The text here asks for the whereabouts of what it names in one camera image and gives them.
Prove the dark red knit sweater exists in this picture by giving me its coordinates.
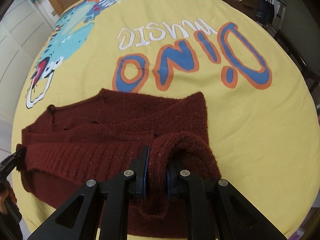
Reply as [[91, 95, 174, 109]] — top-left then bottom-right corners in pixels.
[[17, 89, 221, 238]]

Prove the person left hand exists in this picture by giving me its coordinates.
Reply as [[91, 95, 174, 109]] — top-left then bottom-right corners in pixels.
[[0, 180, 18, 215]]

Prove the yellow dinosaur print bedspread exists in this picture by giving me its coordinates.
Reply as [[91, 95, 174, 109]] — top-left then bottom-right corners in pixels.
[[11, 0, 319, 237]]

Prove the grey green chair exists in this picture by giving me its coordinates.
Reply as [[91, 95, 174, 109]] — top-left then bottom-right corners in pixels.
[[274, 0, 319, 92]]

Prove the dark shopping bag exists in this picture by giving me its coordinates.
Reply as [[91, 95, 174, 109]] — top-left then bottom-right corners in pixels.
[[255, 0, 274, 25]]

